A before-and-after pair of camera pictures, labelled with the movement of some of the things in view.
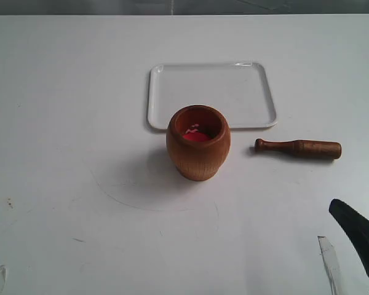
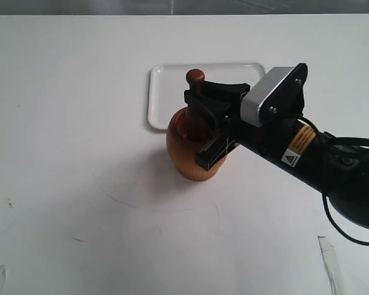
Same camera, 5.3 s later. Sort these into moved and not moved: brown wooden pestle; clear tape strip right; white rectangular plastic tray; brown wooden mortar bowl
Moved: brown wooden pestle
Not moved: white rectangular plastic tray; brown wooden mortar bowl; clear tape strip right
